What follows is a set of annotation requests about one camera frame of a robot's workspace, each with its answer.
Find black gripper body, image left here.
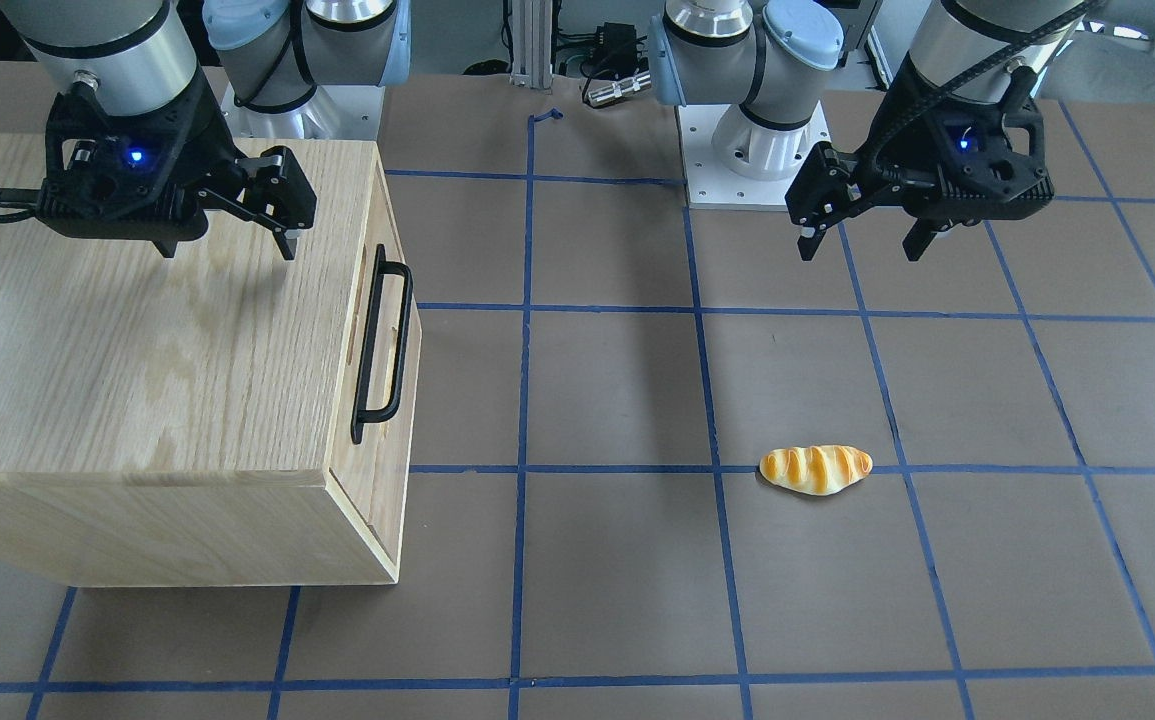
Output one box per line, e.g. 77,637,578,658
36,69,247,243

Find grey chair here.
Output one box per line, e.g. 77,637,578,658
1040,1,1155,102

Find black metal drawer handle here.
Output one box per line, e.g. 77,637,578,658
351,244,413,445

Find aluminium profile post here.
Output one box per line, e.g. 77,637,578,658
507,0,556,94

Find black power adapter with cables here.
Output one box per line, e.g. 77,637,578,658
551,22,647,81

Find silver cylindrical connector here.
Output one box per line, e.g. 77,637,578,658
582,70,653,109

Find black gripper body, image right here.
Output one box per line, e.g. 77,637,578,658
859,58,1055,222

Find toy bread loaf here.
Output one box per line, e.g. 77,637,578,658
757,445,874,497

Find wooden drawer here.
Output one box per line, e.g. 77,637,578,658
329,158,422,565

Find light wooden drawer cabinet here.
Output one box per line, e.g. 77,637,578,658
0,140,402,587

